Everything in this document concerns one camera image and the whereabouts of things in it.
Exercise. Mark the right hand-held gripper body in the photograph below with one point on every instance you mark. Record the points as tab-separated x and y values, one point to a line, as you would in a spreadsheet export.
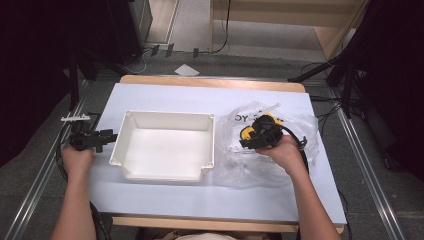
266	133

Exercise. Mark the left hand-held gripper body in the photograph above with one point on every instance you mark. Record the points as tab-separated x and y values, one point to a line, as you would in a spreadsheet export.
83	138

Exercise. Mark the yellow toy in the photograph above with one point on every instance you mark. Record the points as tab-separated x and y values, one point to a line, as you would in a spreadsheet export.
247	132

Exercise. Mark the clear plastic bag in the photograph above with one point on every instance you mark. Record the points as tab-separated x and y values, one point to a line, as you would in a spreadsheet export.
233	160

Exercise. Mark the person's left hand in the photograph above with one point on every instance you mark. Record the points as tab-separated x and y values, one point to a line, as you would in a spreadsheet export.
77	161

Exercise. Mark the person's right hand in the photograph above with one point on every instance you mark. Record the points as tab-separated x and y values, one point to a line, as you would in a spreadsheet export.
283	153

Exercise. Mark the white plastic bin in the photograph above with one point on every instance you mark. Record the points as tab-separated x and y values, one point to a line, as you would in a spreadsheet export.
165	150

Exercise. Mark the black tripod stand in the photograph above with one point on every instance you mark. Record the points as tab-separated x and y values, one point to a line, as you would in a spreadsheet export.
75	80
346	76

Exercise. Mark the white table mat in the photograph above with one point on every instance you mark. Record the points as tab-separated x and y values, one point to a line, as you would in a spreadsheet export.
186	96

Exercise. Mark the white paper sheet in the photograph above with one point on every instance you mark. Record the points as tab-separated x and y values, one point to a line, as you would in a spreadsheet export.
186	70

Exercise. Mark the black cabinet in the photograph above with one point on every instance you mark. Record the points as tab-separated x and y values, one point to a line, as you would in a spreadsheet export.
128	30

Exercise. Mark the wooden bench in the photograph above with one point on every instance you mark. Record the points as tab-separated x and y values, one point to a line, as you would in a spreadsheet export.
276	16

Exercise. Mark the metal floor rail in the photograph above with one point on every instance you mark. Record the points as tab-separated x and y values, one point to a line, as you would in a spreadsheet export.
36	180
363	166

